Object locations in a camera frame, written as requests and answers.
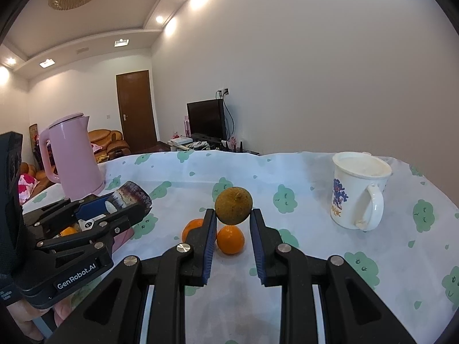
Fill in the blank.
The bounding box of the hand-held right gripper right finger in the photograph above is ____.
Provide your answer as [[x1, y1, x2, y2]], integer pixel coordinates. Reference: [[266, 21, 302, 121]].
[[250, 208, 418, 344]]

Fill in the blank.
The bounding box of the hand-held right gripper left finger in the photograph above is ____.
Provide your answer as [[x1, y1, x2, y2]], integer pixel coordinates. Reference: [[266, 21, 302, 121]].
[[45, 208, 218, 344]]

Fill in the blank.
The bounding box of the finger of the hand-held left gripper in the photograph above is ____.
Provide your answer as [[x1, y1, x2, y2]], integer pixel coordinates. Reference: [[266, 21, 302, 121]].
[[23, 193, 112, 230], [35, 204, 153, 254]]

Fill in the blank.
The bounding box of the shiny metal tray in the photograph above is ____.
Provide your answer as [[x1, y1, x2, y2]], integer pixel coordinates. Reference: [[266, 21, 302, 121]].
[[57, 182, 153, 251]]

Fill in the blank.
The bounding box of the greenish brown round fruit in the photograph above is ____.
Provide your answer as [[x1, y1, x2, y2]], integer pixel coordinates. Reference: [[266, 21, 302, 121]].
[[214, 186, 253, 226]]

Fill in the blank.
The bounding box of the person's left hand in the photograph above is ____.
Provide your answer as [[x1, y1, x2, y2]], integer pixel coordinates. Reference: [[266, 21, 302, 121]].
[[5, 294, 73, 341]]

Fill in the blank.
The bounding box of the pink electric kettle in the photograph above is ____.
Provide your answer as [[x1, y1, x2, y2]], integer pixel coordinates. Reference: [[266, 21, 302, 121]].
[[38, 114, 106, 201]]

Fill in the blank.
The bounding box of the brown sofa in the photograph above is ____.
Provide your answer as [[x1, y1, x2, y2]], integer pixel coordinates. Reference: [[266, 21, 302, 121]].
[[20, 161, 59, 201]]

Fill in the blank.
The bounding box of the brown leather armchair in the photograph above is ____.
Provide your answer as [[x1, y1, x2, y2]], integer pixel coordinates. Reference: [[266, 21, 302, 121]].
[[88, 129, 131, 163]]

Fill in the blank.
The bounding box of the pink red cushion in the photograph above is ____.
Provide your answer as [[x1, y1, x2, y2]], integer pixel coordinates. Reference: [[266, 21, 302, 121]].
[[18, 174, 40, 203]]

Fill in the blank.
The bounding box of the white tablecloth with green print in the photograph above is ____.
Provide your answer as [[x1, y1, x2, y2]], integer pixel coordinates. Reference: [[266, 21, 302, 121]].
[[22, 150, 459, 344]]

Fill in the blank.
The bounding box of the cluttered television cabinet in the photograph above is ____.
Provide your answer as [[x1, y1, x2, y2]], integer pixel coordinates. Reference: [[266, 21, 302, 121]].
[[158, 135, 260, 157]]

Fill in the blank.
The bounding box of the brown wooden door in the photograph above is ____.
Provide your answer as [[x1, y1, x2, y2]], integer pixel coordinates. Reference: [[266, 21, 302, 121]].
[[116, 70, 158, 152]]

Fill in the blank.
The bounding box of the white printed mug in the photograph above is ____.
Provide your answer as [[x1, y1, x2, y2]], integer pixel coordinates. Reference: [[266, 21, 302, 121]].
[[330, 151, 392, 232]]

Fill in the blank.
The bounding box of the black television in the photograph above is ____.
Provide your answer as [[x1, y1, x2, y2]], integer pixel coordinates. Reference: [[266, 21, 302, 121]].
[[186, 98, 227, 142]]

